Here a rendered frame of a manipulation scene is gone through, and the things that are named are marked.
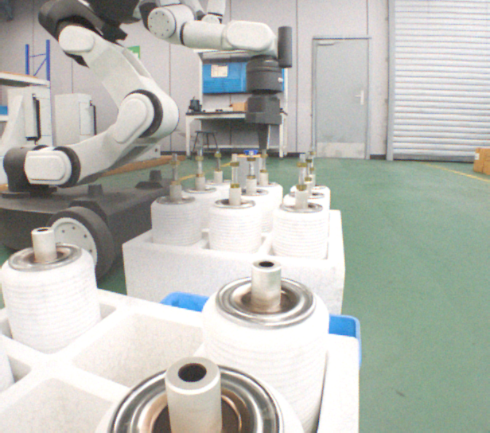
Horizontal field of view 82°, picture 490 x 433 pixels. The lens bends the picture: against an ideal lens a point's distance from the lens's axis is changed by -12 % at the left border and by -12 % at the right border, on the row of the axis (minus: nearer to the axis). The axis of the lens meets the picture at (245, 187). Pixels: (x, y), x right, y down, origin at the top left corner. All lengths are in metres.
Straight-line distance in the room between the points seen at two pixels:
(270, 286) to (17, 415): 0.22
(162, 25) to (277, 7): 5.33
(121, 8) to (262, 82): 0.52
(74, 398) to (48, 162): 0.92
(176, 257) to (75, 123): 2.78
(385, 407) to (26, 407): 0.44
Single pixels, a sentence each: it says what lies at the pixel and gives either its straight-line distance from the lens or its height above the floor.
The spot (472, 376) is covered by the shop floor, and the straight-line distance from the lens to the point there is 0.65.
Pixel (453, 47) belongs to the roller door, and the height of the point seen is 1.92.
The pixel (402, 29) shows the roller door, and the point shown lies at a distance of 6.06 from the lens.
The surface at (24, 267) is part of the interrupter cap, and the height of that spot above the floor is 0.25.
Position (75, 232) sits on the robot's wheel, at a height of 0.14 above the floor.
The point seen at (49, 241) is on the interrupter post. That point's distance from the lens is 0.36.
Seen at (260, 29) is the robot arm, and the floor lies 0.61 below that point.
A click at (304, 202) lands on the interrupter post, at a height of 0.26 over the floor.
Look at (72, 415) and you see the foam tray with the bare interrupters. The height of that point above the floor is 0.14.
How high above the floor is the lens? 0.37
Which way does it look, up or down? 9 degrees down
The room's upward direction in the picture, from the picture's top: straight up
